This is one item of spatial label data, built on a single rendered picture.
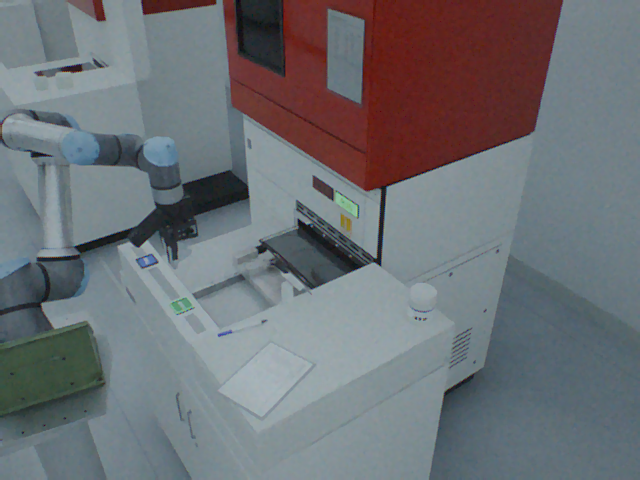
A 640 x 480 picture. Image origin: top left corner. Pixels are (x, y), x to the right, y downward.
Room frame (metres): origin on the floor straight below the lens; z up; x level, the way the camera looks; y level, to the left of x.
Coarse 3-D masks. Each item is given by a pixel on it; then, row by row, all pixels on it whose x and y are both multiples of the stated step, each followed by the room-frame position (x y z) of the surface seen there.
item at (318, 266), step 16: (272, 240) 1.68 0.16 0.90; (288, 240) 1.68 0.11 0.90; (304, 240) 1.68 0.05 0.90; (320, 240) 1.68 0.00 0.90; (288, 256) 1.58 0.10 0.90; (304, 256) 1.58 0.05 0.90; (320, 256) 1.58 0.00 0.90; (336, 256) 1.58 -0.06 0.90; (304, 272) 1.50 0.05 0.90; (320, 272) 1.50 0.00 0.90; (336, 272) 1.50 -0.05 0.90
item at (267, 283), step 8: (232, 264) 1.59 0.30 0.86; (240, 264) 1.57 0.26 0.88; (240, 272) 1.55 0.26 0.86; (264, 272) 1.52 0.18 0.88; (272, 272) 1.52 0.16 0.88; (248, 280) 1.51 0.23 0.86; (256, 280) 1.48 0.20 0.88; (264, 280) 1.48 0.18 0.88; (272, 280) 1.48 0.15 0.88; (280, 280) 1.48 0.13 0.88; (256, 288) 1.46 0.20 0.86; (264, 288) 1.44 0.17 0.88; (272, 288) 1.44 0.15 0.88; (280, 288) 1.44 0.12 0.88; (264, 296) 1.42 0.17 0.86; (272, 296) 1.40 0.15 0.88; (280, 296) 1.40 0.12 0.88; (272, 304) 1.38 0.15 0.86
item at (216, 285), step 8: (272, 264) 1.62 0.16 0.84; (280, 264) 1.64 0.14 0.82; (216, 280) 1.52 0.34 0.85; (224, 280) 1.52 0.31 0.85; (232, 280) 1.53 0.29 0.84; (240, 280) 1.55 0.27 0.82; (200, 288) 1.48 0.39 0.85; (208, 288) 1.48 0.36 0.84; (216, 288) 1.50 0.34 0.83; (200, 296) 1.47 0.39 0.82
